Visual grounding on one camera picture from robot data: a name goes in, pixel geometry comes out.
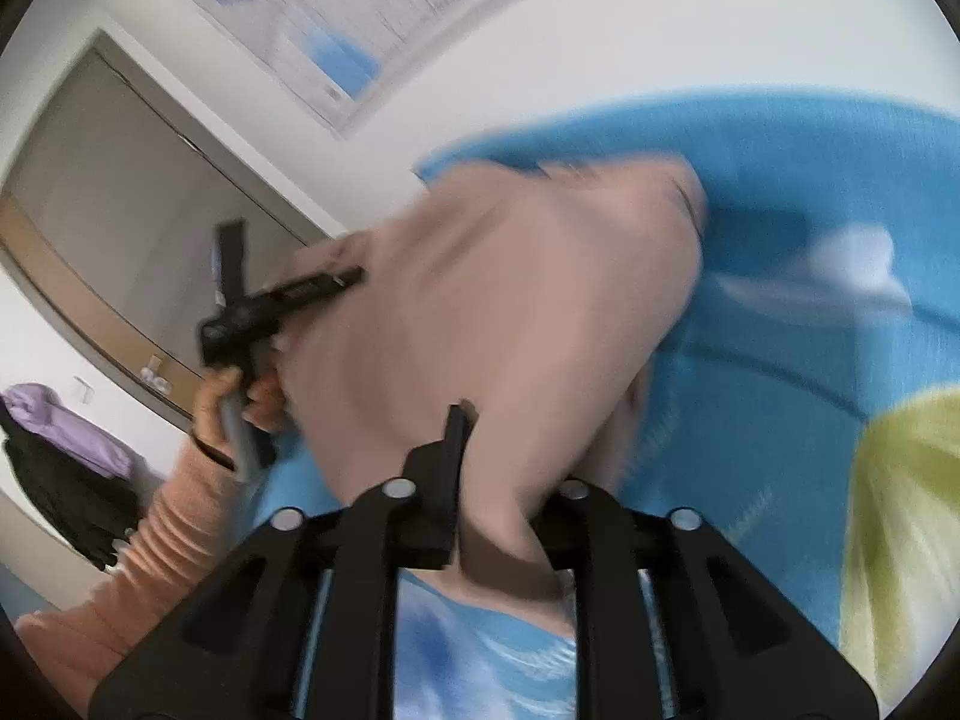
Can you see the purple garment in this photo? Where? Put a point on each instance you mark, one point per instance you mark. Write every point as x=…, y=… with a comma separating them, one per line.
x=60, y=420

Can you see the white wall socket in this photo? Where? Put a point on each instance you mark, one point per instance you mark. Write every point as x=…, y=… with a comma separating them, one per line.
x=82, y=391

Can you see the black garment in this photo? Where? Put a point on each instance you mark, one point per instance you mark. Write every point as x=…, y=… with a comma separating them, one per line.
x=71, y=502

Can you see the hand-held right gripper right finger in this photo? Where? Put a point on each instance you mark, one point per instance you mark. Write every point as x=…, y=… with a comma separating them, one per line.
x=592, y=532

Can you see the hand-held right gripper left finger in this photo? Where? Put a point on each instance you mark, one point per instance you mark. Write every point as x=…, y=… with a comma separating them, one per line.
x=457, y=435

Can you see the small white bottles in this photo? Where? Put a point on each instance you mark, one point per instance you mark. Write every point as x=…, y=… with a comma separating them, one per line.
x=156, y=376

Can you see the blue printed blanket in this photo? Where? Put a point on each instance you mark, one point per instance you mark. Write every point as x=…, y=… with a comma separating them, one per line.
x=750, y=427

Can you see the colourful wall map poster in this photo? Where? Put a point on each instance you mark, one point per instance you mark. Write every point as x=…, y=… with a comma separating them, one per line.
x=300, y=7

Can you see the pink collared shirt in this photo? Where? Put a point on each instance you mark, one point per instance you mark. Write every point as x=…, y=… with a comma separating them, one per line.
x=487, y=300

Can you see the person's left hand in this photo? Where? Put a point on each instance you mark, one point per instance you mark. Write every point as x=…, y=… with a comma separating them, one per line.
x=217, y=405

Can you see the person's left forearm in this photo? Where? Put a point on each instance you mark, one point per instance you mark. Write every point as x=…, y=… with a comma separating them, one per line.
x=172, y=540

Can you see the grey door with wooden frame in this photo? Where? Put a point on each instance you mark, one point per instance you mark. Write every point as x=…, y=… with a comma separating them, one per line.
x=97, y=187

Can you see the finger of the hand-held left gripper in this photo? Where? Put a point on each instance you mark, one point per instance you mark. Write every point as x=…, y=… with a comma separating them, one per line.
x=315, y=286

